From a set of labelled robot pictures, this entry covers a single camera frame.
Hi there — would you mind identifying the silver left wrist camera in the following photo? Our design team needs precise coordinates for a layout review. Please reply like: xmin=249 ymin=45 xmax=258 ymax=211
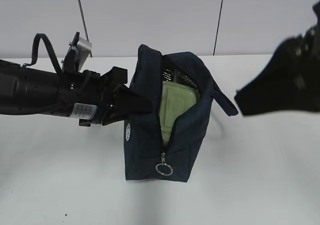
xmin=62 ymin=31 xmax=92 ymax=72

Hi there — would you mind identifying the dark blue lunch bag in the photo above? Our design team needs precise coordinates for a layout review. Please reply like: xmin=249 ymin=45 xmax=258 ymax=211
xmin=123 ymin=44 xmax=238 ymax=182

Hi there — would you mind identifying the silver zipper pull ring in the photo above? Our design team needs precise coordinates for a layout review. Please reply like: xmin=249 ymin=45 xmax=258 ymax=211
xmin=155 ymin=152 xmax=174 ymax=176

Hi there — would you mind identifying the green lid glass container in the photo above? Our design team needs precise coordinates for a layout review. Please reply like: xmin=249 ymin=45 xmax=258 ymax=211
xmin=159 ymin=81 xmax=200 ymax=146

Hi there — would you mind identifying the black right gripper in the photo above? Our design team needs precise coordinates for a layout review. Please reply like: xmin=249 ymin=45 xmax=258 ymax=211
xmin=234 ymin=2 xmax=320 ymax=116

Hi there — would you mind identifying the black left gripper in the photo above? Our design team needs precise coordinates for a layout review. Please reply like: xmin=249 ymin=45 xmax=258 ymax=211
xmin=56 ymin=66 xmax=153 ymax=127

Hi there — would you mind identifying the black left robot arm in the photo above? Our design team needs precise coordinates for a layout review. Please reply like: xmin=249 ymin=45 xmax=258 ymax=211
xmin=0 ymin=60 xmax=152 ymax=127

